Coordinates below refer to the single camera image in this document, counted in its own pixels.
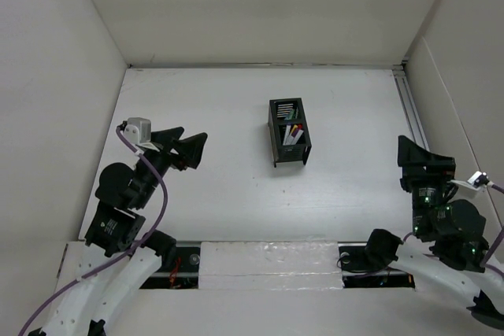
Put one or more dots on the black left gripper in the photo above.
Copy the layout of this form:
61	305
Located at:
169	153

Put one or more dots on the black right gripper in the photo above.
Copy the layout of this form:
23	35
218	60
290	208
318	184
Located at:
427	172

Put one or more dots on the black two-compartment organizer box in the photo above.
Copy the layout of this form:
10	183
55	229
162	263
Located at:
278	109

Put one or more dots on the purple-capped white marker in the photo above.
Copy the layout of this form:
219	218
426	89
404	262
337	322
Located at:
296	137

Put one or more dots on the red and purple marker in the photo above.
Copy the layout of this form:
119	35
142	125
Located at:
286	135

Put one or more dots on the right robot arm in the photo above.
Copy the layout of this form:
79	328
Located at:
462	262

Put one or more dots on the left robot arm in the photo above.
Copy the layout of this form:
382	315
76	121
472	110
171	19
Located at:
123	246

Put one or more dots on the white foam block front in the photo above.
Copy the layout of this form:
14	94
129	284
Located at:
275	266

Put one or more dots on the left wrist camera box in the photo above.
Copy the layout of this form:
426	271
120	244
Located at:
137	131

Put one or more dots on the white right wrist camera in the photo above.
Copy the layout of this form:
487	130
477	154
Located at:
474	185

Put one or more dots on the aluminium rail right edge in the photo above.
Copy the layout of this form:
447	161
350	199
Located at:
412	116

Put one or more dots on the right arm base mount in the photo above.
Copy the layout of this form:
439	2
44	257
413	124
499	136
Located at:
358	272

